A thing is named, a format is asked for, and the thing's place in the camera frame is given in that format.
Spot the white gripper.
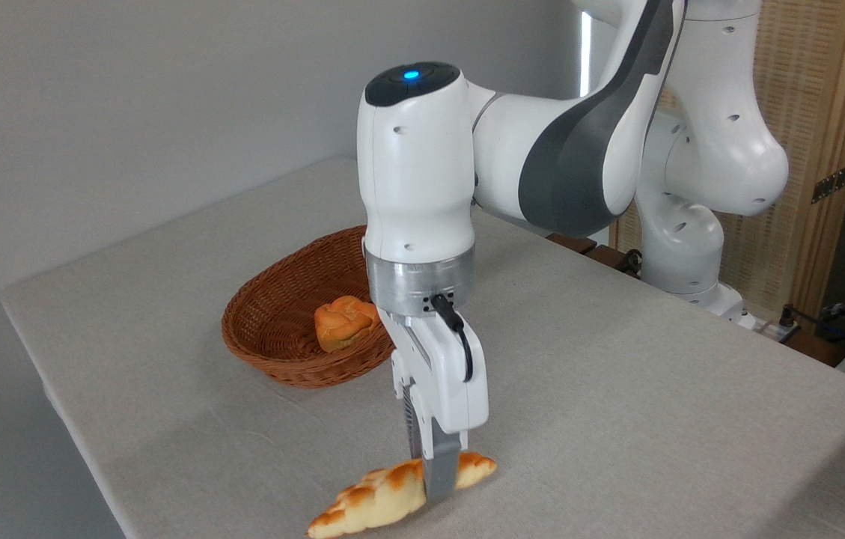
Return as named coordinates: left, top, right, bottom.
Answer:
left=376, top=305, right=490, bottom=502

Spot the long braided bread loaf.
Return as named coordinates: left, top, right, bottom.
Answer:
left=306, top=451, right=499, bottom=539

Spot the small round bread roll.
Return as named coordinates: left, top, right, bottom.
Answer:
left=314, top=294, right=382, bottom=354

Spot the brown woven wicker basket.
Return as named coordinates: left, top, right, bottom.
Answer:
left=221, top=225, right=397, bottom=389

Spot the grey tablecloth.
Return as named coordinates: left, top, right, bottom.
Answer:
left=0, top=156, right=845, bottom=539

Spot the dark brown wooden block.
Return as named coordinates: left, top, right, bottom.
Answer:
left=585, top=244, right=641, bottom=275
left=546, top=231, right=600, bottom=256

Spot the dark metal hinge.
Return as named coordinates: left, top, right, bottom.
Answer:
left=811, top=160, right=845, bottom=205

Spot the wooden rattan folding screen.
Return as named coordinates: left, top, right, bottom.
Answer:
left=607, top=0, right=845, bottom=321

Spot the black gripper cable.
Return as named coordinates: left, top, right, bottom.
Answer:
left=430, top=293, right=475, bottom=383

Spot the black power cable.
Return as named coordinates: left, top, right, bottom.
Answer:
left=778, top=302, right=845, bottom=347

